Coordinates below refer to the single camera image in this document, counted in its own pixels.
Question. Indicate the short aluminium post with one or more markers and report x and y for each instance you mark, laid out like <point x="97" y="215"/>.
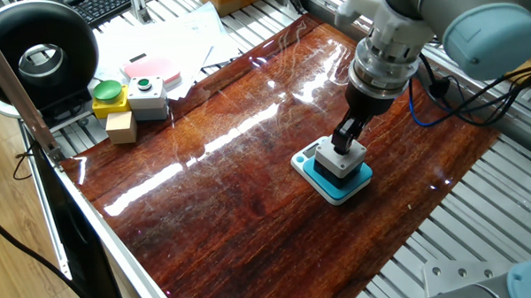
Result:
<point x="139" y="9"/>

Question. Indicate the white paper sheets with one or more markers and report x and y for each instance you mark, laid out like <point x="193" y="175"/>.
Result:
<point x="169" y="42"/>

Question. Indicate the plain wooden block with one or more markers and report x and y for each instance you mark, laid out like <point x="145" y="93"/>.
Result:
<point x="121" y="127"/>

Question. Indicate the brown diagonal frame bar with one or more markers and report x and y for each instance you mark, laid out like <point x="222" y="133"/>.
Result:
<point x="15" y="96"/>

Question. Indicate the blue white digital scale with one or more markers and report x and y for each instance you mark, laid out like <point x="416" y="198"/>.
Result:
<point x="338" y="193"/>

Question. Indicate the glossy reddish wooden board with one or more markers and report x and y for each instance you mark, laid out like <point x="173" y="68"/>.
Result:
<point x="227" y="203"/>

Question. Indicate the black keyboard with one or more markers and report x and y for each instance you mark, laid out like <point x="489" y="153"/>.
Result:
<point x="101" y="6"/>

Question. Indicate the grey green push button box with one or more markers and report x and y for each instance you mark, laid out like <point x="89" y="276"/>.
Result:
<point x="148" y="100"/>

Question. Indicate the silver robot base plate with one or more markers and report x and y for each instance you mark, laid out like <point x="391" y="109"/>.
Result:
<point x="456" y="275"/>

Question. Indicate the brown cardboard box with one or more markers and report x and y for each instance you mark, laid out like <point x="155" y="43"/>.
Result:
<point x="229" y="0"/>

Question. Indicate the yellow green mushroom button box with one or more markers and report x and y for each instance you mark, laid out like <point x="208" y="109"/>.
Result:
<point x="109" y="103"/>

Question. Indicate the aluminium frame side bar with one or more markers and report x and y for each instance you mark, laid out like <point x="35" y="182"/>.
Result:
<point x="118" y="251"/>

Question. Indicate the red push button box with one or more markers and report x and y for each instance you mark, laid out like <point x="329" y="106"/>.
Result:
<point x="341" y="166"/>

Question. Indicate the black side panel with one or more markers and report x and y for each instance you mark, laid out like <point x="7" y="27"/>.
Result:
<point x="83" y="261"/>

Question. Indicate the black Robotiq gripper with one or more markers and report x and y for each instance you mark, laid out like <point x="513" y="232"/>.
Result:
<point x="368" y="103"/>

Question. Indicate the pink flat pad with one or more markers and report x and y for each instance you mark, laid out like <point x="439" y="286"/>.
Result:
<point x="152" y="69"/>

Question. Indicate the aluminium frame bar with groove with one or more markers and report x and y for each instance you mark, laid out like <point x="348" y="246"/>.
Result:
<point x="512" y="122"/>

